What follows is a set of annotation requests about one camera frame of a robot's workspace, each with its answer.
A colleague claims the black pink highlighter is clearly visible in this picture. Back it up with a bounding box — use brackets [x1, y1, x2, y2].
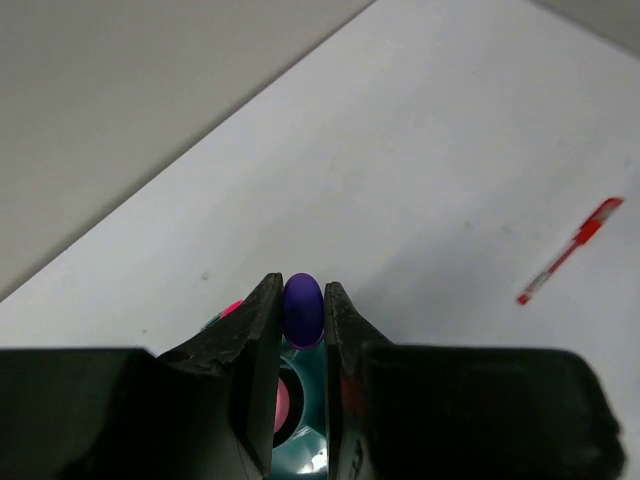
[219, 300, 243, 319]

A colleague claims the pink bottle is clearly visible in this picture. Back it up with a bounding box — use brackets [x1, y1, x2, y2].
[274, 378, 290, 433]

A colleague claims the red gel pen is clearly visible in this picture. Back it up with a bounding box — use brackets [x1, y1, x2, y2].
[516, 197, 625, 305]

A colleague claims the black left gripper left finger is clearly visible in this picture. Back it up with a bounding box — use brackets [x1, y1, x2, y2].
[1, 273, 283, 479]

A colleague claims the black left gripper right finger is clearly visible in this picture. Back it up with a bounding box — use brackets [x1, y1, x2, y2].
[324, 282, 625, 479]

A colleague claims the teal round organizer container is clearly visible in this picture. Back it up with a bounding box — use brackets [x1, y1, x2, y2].
[269, 334, 328, 479]

